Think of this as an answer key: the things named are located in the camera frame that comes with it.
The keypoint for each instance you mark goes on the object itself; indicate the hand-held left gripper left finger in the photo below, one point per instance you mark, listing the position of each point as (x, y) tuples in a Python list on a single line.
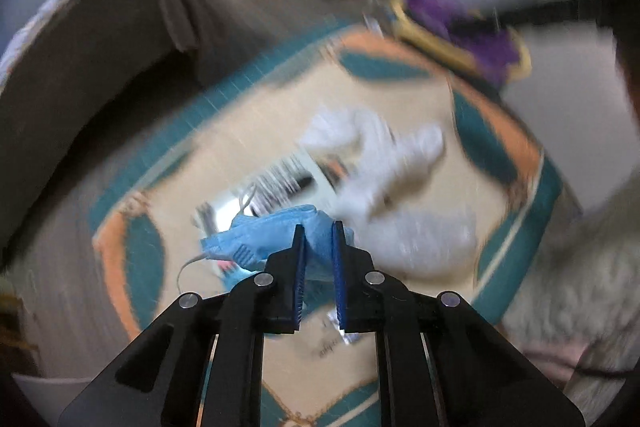
[(299, 279)]

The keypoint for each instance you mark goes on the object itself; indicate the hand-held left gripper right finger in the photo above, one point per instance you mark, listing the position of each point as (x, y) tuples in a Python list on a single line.
[(339, 279)]

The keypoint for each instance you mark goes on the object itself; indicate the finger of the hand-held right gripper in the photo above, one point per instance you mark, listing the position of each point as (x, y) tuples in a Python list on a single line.
[(540, 14)]

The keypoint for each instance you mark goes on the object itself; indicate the blue face mask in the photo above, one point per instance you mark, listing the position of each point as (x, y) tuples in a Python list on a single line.
[(260, 237)]

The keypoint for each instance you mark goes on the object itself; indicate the purple plastic packaging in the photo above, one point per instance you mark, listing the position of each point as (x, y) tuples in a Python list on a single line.
[(435, 4)]

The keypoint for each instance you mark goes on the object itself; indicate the teal bin with yellow rim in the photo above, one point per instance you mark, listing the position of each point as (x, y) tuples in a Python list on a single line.
[(430, 39)]

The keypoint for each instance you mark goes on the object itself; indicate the white tissue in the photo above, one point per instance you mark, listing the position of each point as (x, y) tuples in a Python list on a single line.
[(370, 147)]

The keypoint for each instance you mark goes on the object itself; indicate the printed teal and orange mat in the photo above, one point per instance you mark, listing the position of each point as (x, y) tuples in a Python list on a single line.
[(240, 122)]

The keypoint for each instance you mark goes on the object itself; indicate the white fluffy clothing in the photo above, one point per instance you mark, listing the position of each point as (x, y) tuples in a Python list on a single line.
[(575, 297)]

